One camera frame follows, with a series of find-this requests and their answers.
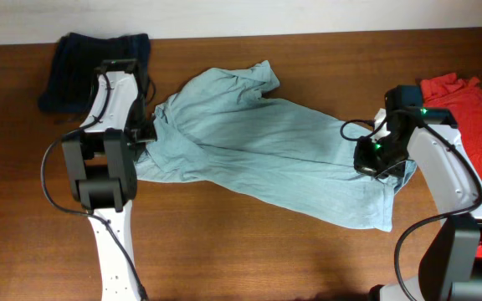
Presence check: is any light blue t-shirt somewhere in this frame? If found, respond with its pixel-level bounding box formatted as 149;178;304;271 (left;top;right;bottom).
136;62;407;232

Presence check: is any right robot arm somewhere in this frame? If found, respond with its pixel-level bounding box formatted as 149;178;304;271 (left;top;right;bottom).
354;85;482;300

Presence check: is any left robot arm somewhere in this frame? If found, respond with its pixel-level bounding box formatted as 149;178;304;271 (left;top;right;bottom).
62;59;150;300

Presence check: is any folded dark navy garment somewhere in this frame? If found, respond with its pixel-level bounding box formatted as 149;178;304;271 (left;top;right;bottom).
38;33;151;114

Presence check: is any red t-shirt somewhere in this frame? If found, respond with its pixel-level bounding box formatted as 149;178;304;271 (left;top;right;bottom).
420;73;482;180

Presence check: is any left black cable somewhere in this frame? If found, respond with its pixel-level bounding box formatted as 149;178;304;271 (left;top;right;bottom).
39;73;150;301

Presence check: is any black cable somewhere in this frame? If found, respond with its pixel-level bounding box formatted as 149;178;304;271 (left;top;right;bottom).
39;73;150;301
339;109;482;301

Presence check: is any right black cable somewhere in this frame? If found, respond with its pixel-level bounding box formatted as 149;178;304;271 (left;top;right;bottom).
339;109;482;301

